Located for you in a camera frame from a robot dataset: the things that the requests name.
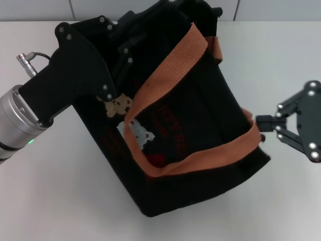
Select silver cable connector plug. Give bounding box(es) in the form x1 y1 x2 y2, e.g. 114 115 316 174
16 51 52 76

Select black food bag orange handles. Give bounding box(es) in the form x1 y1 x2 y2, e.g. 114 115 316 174
71 0 271 196

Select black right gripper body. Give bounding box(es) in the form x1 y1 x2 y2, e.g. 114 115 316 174
295 80 321 164

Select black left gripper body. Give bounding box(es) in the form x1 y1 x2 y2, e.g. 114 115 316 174
19 22 117 126

